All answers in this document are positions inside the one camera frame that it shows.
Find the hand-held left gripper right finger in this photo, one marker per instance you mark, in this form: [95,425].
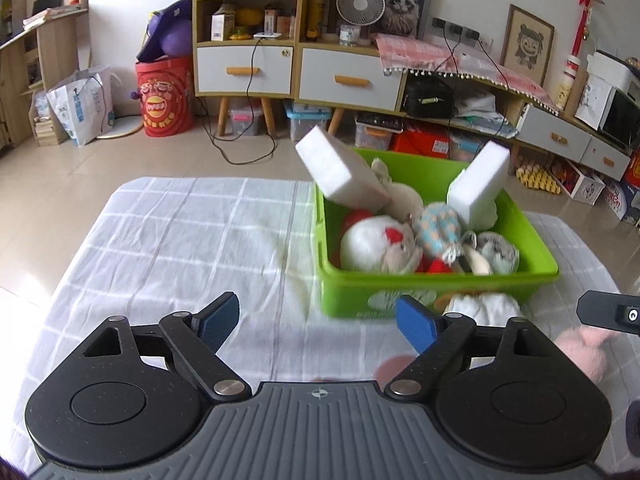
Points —
[417,322]

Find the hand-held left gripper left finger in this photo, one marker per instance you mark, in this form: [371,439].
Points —
[220,322]

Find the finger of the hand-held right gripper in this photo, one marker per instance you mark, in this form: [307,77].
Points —
[634,420]
[607,310]

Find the pink plush toy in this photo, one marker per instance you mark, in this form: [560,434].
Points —
[585,355]

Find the white cloth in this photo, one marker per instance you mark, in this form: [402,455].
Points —
[485,305]

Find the green plastic bin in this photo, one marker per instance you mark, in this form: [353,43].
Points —
[350,290]

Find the white plush with red comb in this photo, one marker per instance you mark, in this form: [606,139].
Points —
[370,245]

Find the grey white plush toy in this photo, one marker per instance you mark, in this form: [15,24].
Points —
[495,252]

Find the white foam block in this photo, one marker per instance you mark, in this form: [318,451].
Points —
[335,170]
[477,185]

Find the white checkered blanket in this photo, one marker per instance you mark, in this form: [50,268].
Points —
[200,240]

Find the white and blue carton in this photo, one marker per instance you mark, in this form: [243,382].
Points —
[620,202]

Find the white box with red print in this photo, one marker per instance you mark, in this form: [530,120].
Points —
[580,182]

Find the yellow egg tray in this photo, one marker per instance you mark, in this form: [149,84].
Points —
[537,177]

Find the clear box with pastel contents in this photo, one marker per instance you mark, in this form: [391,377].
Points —
[465,149]

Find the red cardboard box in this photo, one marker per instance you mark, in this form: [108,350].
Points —
[422,142]

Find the black microwave oven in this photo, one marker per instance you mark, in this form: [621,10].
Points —
[622,120]

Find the clear box with pink contents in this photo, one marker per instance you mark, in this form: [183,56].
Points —
[245,120]

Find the paper sheet with drawing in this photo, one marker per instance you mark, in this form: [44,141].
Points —
[592,102]

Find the clear box with blue lid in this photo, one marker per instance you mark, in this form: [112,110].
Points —
[307,122]

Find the white round floor base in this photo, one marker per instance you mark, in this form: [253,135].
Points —
[120,127]

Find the pile of folded fabrics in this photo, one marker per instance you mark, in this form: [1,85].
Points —
[482,112]

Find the black bag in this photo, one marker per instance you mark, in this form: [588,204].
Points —
[427,97]

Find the red printed bucket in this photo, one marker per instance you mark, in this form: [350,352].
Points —
[162,100]

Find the white printer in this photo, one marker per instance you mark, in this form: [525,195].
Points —
[612,70]

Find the low wooden cabinet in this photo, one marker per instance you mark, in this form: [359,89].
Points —
[350,80]

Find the white paper shopping bag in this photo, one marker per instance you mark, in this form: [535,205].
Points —
[82,107]

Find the tall wooden shelf cabinet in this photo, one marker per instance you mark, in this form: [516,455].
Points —
[245,67]

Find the pink tasselled cloth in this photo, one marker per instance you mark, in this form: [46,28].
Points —
[415,52]

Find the framed cartoon drawing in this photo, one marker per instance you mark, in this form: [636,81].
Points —
[527,45]

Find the small glass jar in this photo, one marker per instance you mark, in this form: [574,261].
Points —
[349,36]

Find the small white carton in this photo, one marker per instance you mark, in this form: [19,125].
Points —
[222,22]

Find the framed cat picture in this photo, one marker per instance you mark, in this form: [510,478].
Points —
[402,7]

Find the wooden desk shelf unit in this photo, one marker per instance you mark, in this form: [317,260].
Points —
[45,60]

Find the yellow toy figure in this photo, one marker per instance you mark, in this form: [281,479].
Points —
[315,20]

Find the small white fan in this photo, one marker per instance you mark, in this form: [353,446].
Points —
[360,7]

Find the wall socket row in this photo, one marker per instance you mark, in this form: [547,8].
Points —
[462,30]

